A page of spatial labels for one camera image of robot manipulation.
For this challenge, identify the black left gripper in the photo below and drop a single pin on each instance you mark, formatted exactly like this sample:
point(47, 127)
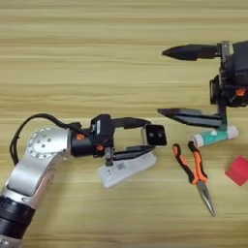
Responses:
point(82, 145)

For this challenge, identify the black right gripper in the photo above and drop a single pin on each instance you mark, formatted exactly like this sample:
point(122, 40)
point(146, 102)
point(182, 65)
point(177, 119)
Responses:
point(235, 97)

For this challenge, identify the small black two-hole cube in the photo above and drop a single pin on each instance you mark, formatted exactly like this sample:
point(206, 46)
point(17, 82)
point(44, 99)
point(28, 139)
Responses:
point(156, 135)

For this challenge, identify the red cube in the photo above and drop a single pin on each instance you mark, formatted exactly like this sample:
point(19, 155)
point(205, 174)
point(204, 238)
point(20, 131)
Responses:
point(239, 171)

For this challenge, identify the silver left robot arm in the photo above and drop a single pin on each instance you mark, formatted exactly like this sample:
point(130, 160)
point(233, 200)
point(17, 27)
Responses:
point(29, 174)

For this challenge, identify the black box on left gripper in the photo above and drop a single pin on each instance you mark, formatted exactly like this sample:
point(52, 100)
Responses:
point(101, 129)

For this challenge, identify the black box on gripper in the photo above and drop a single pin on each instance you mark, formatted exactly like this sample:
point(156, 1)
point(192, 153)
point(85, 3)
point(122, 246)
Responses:
point(101, 129)
point(240, 63)

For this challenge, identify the white rectangular plastic device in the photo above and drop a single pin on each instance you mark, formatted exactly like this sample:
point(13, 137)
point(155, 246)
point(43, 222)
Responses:
point(129, 169)

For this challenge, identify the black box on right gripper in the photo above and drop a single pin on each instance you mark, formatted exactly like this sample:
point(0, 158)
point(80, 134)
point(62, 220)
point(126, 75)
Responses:
point(240, 63)

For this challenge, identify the white green glue stick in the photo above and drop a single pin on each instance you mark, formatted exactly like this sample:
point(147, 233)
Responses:
point(210, 138)

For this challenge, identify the orange black needle-nose pliers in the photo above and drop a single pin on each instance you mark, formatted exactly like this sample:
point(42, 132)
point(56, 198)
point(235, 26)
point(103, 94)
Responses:
point(185, 166)

